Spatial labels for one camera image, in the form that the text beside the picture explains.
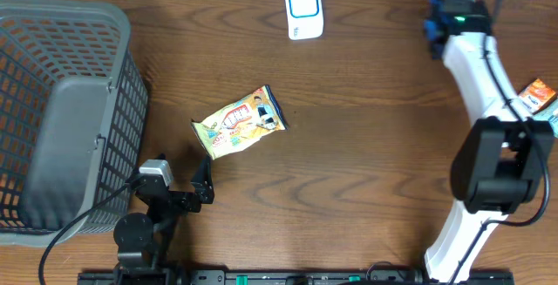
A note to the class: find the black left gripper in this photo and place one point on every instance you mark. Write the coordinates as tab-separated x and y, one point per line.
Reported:
203	188

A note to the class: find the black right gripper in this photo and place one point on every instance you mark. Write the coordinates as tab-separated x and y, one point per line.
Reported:
478	9

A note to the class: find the yellow snack bag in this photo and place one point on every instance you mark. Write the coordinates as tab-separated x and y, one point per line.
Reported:
238	126

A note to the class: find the orange tissue pack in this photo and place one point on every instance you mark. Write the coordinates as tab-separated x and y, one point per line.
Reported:
536	95

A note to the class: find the teal wet wipes pack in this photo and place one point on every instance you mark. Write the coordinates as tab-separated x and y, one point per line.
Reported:
550	114

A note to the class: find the blue Listerine mouthwash bottle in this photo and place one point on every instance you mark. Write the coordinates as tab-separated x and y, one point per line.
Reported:
434	31

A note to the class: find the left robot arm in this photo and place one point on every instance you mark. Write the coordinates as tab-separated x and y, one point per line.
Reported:
143	239

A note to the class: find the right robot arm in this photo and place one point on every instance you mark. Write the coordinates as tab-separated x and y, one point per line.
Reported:
500	174

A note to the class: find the white barcode scanner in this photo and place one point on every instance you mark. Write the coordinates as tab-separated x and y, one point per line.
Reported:
304	18

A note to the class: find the grey plastic shopping basket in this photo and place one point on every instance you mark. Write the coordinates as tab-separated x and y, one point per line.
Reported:
73	111

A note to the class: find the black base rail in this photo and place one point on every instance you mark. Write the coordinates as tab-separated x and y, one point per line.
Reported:
379	275

